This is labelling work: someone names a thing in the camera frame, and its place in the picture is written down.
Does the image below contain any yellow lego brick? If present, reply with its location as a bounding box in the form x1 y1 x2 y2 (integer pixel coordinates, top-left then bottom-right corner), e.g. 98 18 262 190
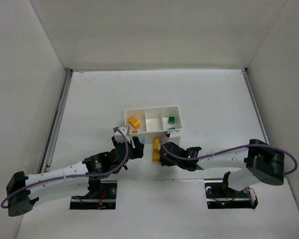
153 137 160 149

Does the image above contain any yellow long lego plate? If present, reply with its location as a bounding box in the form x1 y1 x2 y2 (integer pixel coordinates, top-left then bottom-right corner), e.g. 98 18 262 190
152 148 160 163

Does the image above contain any green upturned brick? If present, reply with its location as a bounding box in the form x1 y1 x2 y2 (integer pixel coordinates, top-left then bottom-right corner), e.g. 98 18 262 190
168 116 175 124

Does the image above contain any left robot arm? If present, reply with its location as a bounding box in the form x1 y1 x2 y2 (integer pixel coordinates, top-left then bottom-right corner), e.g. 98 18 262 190
1 136 144 217

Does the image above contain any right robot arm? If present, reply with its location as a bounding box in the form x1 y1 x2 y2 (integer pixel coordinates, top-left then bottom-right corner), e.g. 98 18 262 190
159 139 285 191

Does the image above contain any white divided plastic bin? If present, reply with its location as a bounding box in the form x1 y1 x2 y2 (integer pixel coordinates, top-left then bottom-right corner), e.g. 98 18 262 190
125 106 182 144

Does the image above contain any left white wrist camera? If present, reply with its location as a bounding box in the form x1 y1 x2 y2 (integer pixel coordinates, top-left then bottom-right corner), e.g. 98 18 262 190
113 125 130 136

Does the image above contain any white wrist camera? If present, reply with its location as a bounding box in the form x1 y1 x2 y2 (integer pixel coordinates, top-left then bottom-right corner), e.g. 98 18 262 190
113 125 130 136
165 129 180 137

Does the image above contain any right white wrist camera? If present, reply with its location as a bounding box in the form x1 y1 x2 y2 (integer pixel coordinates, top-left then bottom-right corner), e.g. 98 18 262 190
165 129 180 137

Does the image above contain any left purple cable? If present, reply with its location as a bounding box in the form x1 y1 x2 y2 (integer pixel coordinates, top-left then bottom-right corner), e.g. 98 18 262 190
0 126 130 209

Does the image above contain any purple cable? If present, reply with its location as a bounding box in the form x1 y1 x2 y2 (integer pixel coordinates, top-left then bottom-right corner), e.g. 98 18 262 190
160 133 299 175
0 126 130 209

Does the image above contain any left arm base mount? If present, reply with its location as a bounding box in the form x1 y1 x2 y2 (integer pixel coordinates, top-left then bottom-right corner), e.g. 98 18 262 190
69 181 118 211

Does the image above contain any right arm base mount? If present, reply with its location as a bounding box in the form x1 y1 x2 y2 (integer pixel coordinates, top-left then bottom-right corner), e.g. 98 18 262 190
204 172 258 209

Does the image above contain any left aluminium rail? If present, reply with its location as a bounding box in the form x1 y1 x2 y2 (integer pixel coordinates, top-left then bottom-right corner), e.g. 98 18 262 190
38 68 73 173

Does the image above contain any aluminium rail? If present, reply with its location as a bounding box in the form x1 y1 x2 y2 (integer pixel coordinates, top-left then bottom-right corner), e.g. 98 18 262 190
38 68 73 173
241 68 269 143

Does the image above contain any right aluminium rail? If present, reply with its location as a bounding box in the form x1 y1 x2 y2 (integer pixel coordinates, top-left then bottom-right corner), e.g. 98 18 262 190
241 68 269 143

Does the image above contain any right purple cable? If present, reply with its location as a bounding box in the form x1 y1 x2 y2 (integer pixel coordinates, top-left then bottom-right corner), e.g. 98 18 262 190
160 133 299 175

